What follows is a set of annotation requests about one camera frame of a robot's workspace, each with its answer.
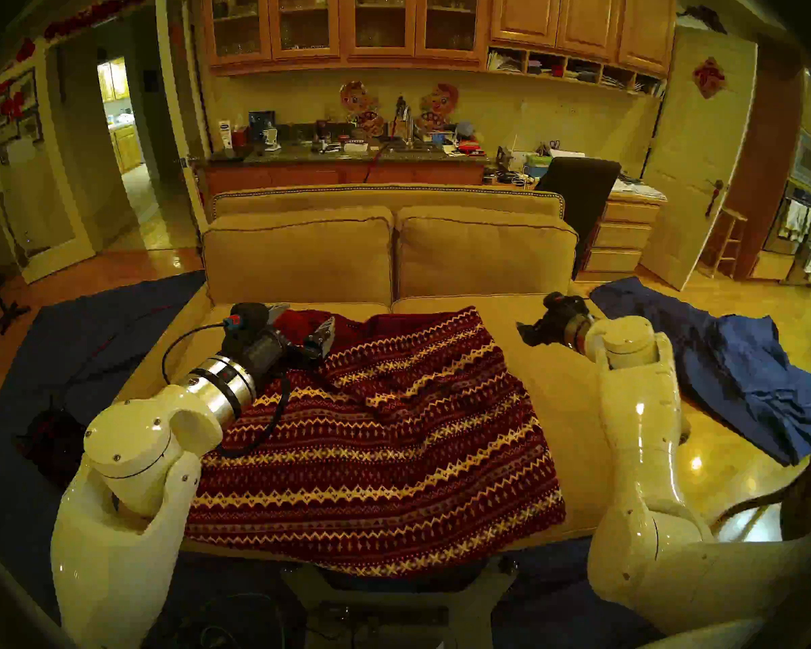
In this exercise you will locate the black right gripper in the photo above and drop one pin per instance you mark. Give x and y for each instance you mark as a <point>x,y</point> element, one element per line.
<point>566,320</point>

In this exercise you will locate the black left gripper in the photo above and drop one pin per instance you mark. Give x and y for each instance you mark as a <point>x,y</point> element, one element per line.
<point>263,360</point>

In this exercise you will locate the red patterned knit blanket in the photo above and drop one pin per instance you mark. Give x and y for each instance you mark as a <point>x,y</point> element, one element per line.
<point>378,465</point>

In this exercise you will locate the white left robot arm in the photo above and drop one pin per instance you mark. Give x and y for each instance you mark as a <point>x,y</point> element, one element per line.
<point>121,553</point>

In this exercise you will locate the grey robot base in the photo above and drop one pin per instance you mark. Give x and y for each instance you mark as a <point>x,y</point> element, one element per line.
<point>466,607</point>

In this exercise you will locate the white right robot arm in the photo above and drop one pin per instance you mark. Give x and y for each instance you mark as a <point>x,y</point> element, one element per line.
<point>639,418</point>

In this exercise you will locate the crumpled blue blanket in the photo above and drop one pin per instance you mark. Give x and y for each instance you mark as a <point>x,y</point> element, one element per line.
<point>750,370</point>

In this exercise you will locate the yellow sofa seat cushion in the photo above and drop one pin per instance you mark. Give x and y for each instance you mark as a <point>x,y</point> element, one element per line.
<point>189,350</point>
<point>561,397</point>

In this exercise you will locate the yellow sofa back cushion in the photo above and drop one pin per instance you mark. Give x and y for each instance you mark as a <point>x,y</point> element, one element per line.
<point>486,252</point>
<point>297,255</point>

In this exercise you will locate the wooden desk with drawers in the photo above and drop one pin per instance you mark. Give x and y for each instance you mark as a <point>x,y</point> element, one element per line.
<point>622,235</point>

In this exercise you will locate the black office chair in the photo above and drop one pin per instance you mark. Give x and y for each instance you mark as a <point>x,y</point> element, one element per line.
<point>578,201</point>

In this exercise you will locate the dark-topped wooden counter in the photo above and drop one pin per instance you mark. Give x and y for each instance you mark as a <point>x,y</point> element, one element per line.
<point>324,176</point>

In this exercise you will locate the yellow fabric sofa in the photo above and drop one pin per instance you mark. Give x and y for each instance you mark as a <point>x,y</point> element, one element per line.
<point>385,198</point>

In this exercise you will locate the teal container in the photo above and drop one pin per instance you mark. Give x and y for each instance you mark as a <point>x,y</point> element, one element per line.
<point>537,164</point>

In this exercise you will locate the stack of papers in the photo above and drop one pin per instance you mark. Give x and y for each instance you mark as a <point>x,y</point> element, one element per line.
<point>639,191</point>

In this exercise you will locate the red cup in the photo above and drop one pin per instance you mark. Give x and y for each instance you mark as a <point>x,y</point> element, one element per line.
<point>240,139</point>

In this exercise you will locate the white lotion bottle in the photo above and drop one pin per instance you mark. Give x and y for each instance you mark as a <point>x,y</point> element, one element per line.
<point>225,135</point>

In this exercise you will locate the dark blue box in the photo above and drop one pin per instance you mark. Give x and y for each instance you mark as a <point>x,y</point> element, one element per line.
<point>262,124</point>

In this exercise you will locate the large navy floor cloth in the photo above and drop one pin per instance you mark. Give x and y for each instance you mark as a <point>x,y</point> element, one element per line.
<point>74,337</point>

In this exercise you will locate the metal sink faucet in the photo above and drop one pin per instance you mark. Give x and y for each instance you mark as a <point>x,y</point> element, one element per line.
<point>405,122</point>

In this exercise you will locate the small wooden stool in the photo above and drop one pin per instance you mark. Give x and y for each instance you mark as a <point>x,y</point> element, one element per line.
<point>733,216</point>

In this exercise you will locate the plain white open door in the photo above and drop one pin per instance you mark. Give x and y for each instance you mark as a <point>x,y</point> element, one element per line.
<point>189,113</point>

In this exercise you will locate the white door with ornament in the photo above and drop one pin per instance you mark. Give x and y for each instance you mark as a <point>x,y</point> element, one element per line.
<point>693,151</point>

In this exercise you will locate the yellow-lit kitchen base cabinet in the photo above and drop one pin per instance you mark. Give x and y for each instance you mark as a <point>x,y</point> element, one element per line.
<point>128,151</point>

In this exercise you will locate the wooden cubby shelf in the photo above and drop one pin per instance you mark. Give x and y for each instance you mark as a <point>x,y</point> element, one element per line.
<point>568,80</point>

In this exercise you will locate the white mirrored door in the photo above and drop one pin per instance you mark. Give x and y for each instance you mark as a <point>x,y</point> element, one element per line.
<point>67,201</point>

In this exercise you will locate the white hanging towel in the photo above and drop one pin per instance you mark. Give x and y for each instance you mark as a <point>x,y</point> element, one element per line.
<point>794,218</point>

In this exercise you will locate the black floor stand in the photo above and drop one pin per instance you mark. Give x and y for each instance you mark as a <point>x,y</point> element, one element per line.
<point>7,313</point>

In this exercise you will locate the red diamond door ornament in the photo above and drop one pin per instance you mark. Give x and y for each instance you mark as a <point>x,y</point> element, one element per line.
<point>709,77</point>

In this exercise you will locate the dark wooden chair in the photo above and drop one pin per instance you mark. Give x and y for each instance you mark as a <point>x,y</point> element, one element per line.
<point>807,499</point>

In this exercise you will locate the red garland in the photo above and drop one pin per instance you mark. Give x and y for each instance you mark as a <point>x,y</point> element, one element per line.
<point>94,12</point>

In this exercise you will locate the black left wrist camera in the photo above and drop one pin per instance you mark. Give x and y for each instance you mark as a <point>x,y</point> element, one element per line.
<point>249,316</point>

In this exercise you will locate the cartoon animal wall decoration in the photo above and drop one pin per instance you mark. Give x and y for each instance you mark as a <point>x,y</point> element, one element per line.
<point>439,105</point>
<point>359,101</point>

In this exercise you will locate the glass-door wooden wall cabinet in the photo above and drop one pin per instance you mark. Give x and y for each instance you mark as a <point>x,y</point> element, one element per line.
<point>345,19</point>

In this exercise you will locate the solid wooden wall cabinet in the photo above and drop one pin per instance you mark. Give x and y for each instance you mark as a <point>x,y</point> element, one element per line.
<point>584,12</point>

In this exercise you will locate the stainless wall oven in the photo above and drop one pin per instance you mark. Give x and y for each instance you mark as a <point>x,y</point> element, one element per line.
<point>809,161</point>

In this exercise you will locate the large black picture frame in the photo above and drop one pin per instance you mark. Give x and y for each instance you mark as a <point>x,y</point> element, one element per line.
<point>26,86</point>

